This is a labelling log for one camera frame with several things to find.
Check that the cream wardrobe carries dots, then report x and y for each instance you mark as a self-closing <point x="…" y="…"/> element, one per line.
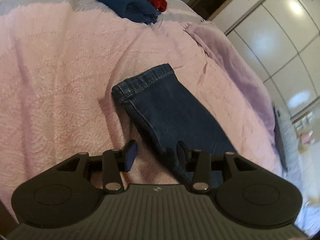
<point x="279" y="40"/>

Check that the pink grey bedspread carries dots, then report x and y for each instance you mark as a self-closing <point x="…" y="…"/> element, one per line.
<point x="59" y="62"/>

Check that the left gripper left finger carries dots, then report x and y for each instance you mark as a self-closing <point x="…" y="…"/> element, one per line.
<point x="114" y="162"/>

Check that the dark blue denim jeans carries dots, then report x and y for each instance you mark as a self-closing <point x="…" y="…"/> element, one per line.
<point x="164" y="113"/>

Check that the lilac blanket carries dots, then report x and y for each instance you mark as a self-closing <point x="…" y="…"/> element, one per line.
<point x="219" y="48"/>

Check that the blue folded garment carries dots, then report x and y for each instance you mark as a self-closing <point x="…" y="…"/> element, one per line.
<point x="139" y="11"/>

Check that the grey checked cushion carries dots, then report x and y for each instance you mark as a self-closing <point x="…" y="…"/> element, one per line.
<point x="286" y="141"/>

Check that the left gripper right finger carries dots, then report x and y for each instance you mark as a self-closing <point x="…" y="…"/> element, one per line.
<point x="199" y="163"/>

